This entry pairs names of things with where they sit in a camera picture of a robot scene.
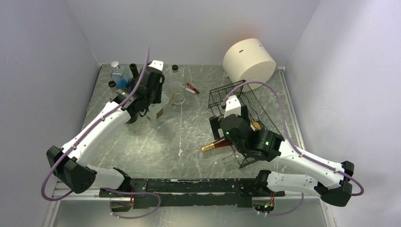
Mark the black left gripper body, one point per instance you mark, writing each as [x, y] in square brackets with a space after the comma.
[156, 96]

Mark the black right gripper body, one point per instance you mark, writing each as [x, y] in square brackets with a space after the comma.
[244, 115]

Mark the dark wine bottle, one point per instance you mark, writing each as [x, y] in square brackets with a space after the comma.
[134, 74]

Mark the gold capped amber wine bottle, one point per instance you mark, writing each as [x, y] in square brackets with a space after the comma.
[223, 142]

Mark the blue labelled clear bottle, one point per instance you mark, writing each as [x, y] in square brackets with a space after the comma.
[120, 74]

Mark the silver necked green wine bottle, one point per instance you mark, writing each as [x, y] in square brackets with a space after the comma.
[113, 87]

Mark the black gold capped clear bottle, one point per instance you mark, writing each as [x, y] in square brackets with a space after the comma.
[155, 114]

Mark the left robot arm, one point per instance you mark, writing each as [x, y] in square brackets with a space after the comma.
[71, 162]

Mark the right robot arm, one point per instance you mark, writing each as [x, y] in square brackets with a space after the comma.
[326, 179]

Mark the white marker pen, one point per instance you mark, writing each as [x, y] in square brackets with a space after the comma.
[190, 90]

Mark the red utility knife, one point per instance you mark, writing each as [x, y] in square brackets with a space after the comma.
[193, 88]

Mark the cream cylindrical appliance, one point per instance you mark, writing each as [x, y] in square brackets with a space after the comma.
[248, 60]

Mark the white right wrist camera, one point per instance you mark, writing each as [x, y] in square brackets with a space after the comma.
[233, 106]

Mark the black wire wine rack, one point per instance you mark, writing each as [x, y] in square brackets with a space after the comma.
[260, 109]

